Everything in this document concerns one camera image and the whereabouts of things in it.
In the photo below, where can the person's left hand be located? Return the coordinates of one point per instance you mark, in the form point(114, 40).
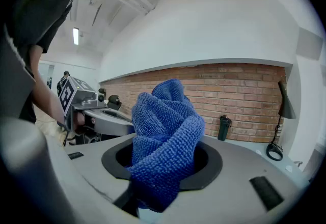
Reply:
point(79, 123)

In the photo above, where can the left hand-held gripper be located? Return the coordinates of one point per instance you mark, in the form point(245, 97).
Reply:
point(76, 93)

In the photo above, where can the ceiling light panel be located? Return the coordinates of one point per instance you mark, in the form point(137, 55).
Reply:
point(76, 36)

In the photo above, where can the black office chair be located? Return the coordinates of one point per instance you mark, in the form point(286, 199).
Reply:
point(102, 91)
point(114, 102)

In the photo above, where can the blue microfibre cloth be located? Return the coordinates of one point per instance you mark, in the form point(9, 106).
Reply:
point(163, 128)

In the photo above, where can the black desk lamp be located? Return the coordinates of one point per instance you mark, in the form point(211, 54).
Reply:
point(286, 108)

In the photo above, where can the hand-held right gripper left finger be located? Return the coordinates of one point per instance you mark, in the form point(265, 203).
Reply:
point(84, 167)

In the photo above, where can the black drinking bottle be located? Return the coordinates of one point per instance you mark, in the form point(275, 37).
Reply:
point(223, 128)

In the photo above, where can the small white plastic piece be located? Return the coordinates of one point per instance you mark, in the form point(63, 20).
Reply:
point(289, 168)
point(259, 152)

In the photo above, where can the person's black shirt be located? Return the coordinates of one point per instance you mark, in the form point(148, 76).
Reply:
point(38, 1)

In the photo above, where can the person's left forearm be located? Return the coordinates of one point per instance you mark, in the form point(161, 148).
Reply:
point(48, 100)

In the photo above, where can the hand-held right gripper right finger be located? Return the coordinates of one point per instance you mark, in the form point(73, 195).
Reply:
point(242, 167)

